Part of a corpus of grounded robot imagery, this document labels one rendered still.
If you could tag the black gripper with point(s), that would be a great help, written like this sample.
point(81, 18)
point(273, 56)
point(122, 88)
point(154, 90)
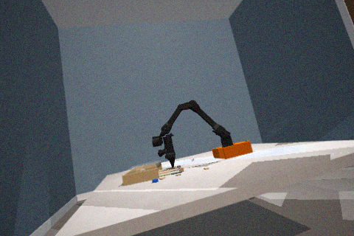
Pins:
point(170, 155)

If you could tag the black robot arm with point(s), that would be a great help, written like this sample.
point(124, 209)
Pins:
point(226, 139)

